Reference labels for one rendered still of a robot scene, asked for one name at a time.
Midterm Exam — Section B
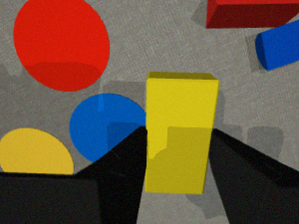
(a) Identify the red circle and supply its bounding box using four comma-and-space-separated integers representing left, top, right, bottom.
13, 0, 110, 92

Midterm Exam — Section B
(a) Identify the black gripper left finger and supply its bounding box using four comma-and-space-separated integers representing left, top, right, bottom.
0, 126, 148, 224

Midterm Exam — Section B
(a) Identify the yellow block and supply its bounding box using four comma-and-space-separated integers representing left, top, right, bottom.
145, 72, 220, 194

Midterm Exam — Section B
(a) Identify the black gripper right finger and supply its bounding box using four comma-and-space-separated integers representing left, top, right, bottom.
208, 128, 299, 224

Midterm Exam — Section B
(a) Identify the blue circle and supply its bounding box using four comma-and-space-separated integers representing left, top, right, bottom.
69, 94, 147, 162

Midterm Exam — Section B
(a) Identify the blue block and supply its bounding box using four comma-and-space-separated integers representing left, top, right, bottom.
255, 20, 299, 71

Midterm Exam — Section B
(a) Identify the yellow circle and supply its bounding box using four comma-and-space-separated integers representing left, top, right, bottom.
0, 127, 74, 174

